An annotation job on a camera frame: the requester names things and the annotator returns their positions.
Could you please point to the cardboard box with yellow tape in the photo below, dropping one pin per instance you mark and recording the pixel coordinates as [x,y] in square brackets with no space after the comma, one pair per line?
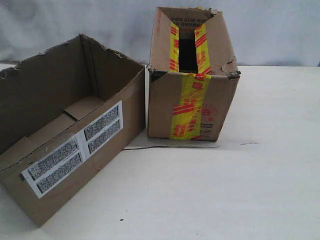
[193,74]

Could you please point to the brown cardboard box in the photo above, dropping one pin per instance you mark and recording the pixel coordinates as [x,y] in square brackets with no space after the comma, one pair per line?
[64,115]

